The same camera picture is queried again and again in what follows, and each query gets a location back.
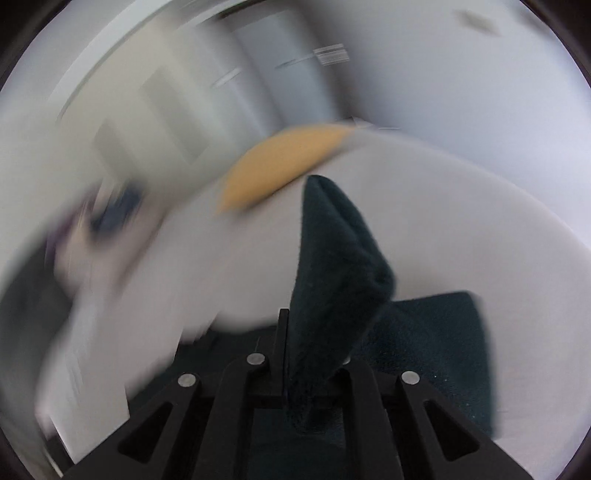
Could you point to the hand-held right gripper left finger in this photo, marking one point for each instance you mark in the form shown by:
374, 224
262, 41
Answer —
231, 406

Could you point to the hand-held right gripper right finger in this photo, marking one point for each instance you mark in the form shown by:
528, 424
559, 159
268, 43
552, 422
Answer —
362, 397

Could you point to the dark green garment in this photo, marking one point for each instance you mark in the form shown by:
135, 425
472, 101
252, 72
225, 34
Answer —
337, 277

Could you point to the bed with white sheet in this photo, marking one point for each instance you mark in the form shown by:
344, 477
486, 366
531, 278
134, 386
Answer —
461, 221

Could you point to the blue denim clothing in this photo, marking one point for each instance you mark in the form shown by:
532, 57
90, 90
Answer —
117, 207

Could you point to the yellow pillow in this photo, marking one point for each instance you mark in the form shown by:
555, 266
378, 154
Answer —
277, 166

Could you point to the cream wardrobe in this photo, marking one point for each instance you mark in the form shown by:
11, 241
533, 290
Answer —
166, 106

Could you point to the striped vent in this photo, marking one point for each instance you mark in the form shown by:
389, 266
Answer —
331, 54

